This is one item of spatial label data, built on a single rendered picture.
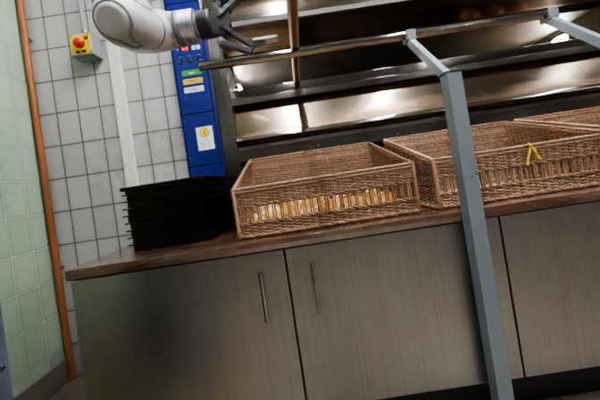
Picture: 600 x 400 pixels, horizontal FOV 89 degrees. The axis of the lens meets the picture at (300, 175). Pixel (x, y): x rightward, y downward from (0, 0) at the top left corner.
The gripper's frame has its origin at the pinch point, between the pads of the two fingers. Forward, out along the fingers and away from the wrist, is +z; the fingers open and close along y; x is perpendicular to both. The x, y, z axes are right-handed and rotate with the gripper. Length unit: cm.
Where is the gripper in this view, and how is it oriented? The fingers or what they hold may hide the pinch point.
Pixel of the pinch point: (270, 14)
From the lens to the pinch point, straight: 96.3
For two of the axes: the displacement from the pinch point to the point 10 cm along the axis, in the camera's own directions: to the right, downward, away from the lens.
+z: 9.9, -1.5, -0.1
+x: -0.1, -0.1, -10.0
